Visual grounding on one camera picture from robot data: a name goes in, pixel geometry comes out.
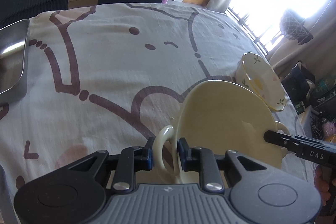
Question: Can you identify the rectangular steel tray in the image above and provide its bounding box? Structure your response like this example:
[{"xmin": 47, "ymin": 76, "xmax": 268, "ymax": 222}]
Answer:
[{"xmin": 0, "ymin": 19, "xmax": 30, "ymax": 106}]

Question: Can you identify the small floral scalloped bowl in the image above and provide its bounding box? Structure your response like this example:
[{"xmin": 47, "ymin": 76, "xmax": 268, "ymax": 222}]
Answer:
[{"xmin": 235, "ymin": 52, "xmax": 287, "ymax": 112}]

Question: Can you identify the hanging net basket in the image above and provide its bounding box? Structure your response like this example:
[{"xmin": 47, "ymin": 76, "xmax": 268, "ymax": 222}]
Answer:
[{"xmin": 280, "ymin": 10, "xmax": 314, "ymax": 46}]

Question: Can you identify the person's right hand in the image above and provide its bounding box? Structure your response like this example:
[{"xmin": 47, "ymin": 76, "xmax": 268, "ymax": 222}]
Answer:
[{"xmin": 314, "ymin": 166, "xmax": 331, "ymax": 206}]

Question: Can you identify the bear print tablecloth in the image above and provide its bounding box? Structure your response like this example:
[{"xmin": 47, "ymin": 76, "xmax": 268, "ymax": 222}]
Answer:
[{"xmin": 0, "ymin": 2, "xmax": 320, "ymax": 193}]

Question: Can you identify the cream handled ceramic bowl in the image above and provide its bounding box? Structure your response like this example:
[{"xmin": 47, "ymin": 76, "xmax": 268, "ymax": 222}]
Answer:
[{"xmin": 153, "ymin": 80, "xmax": 289, "ymax": 184}]

